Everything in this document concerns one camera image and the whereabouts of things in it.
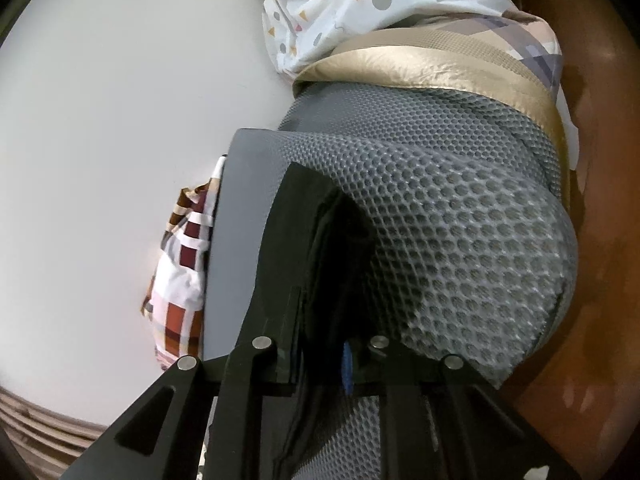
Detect grey honeycomb mesh mat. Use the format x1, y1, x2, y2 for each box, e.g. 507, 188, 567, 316
277, 82, 581, 480

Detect white sheet with coloured shapes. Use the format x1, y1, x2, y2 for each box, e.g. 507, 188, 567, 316
242, 0, 522, 83

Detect black pants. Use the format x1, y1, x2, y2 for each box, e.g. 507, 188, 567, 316
202, 127, 383, 480

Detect pastel pixel check cloth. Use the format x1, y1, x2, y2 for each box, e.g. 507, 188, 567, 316
447, 9, 563, 98

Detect pink tree-print shirt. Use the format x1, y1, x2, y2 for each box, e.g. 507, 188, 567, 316
141, 156, 227, 372

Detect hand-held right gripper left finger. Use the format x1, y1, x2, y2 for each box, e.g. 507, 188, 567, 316
60, 336, 302, 480

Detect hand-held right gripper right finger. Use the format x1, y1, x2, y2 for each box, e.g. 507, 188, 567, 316
340, 335, 582, 480

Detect brown wooden bed frame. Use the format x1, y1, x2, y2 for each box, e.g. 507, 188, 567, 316
492, 0, 640, 480

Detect gold quilted pillow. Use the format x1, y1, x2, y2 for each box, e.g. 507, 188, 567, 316
291, 27, 568, 198

